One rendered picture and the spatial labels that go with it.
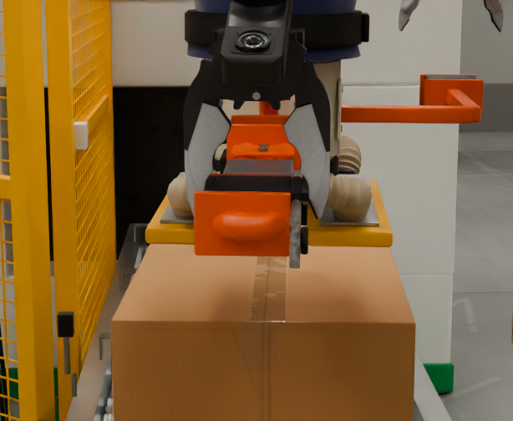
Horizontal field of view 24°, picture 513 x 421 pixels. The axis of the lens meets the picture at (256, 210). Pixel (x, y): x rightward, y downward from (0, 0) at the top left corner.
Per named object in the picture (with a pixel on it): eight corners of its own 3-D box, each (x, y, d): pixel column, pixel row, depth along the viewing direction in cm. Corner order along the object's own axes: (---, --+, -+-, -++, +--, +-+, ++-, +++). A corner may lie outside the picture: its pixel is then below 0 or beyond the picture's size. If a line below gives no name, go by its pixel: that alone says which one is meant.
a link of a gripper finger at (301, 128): (352, 194, 101) (310, 91, 100) (353, 208, 95) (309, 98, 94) (317, 207, 102) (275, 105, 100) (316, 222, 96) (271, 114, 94)
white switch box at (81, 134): (75, 146, 283) (74, 120, 282) (88, 146, 283) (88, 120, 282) (73, 150, 277) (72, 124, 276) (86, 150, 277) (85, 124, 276)
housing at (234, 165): (224, 205, 115) (224, 158, 114) (296, 206, 114) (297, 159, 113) (219, 220, 108) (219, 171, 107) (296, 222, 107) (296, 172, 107)
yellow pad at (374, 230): (307, 191, 175) (307, 157, 174) (377, 192, 175) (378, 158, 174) (307, 246, 142) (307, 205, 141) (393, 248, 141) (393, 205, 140)
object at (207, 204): (203, 231, 102) (203, 173, 101) (291, 233, 102) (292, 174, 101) (194, 256, 94) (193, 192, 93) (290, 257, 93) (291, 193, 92)
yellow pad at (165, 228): (175, 190, 176) (175, 155, 175) (244, 190, 175) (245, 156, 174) (144, 245, 142) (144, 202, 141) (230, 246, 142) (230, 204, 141)
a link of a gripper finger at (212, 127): (205, 205, 102) (246, 104, 100) (197, 220, 96) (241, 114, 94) (170, 191, 102) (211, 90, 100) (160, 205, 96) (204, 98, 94)
